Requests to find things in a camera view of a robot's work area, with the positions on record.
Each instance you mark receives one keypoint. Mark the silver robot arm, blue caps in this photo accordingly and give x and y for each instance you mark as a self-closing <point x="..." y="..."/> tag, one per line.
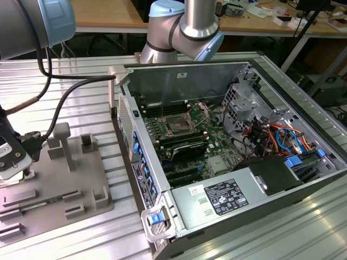
<point x="198" y="21"/>

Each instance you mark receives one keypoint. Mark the CPU socket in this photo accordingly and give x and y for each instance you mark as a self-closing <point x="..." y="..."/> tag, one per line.
<point x="177" y="125"/>

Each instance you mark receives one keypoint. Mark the black RAM slot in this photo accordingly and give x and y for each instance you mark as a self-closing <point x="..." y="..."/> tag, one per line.
<point x="184" y="137"/>
<point x="184" y="142"/>
<point x="173" y="102"/>
<point x="173" y="110"/>
<point x="173" y="107"/>
<point x="184" y="134"/>

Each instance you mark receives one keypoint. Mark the black expansion slot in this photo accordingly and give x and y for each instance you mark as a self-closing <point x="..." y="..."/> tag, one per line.
<point x="184" y="176"/>
<point x="181" y="170"/>
<point x="187" y="182"/>

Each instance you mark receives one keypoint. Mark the thin metal locking lever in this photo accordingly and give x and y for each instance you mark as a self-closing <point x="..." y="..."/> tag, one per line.
<point x="162" y="111"/>

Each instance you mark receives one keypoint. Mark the green motherboard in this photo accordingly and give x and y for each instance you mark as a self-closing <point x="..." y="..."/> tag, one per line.
<point x="217" y="140"/>

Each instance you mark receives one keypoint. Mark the silver chipset heatsink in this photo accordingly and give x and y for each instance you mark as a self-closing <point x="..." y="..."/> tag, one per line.
<point x="217" y="165"/>

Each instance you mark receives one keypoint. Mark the open grey PC case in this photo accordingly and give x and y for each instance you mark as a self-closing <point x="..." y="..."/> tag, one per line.
<point x="195" y="78"/>

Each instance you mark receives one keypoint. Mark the silver perforated drive cage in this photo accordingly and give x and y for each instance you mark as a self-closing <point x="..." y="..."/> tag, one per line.
<point x="238" y="105"/>

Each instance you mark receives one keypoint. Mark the silver power supply, black label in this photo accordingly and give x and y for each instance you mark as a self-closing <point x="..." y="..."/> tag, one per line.
<point x="189" y="214"/>

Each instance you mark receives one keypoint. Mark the blue case latch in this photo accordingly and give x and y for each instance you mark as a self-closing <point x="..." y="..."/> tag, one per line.
<point x="155" y="219"/>

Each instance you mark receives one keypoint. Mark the grey plastic parts rack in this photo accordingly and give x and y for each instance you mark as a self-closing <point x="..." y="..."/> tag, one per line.
<point x="54" y="178"/>

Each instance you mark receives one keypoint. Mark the wooden desk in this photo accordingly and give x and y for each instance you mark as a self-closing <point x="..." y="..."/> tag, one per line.
<point x="114" y="13"/>

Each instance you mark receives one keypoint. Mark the small green electronics box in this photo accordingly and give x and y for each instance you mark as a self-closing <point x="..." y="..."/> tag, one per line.
<point x="236" y="11"/>

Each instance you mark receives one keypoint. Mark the small blue plastic tab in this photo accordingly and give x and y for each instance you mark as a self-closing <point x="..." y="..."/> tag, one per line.
<point x="321" y="153"/>

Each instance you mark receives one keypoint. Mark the white box with dark inside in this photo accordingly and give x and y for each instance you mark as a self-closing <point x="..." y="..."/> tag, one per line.
<point x="279" y="23"/>

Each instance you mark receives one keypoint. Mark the green RAM stick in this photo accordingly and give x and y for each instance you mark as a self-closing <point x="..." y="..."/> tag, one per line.
<point x="40" y="203"/>

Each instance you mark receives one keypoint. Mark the dark computer tower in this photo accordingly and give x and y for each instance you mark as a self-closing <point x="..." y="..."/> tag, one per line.
<point x="330" y="92"/>

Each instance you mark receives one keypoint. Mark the black monitor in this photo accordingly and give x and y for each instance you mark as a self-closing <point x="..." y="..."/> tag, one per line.
<point x="311" y="4"/>

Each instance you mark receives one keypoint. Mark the brown cardboard box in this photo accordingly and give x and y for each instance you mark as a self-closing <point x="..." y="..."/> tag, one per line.
<point x="337" y="24"/>

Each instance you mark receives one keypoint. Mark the black plastic duct cover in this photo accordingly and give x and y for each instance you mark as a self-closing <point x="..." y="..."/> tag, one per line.
<point x="271" y="173"/>

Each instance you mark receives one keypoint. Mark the white wrist camera, black bracket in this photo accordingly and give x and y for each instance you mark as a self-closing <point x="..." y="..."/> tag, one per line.
<point x="13" y="170"/>

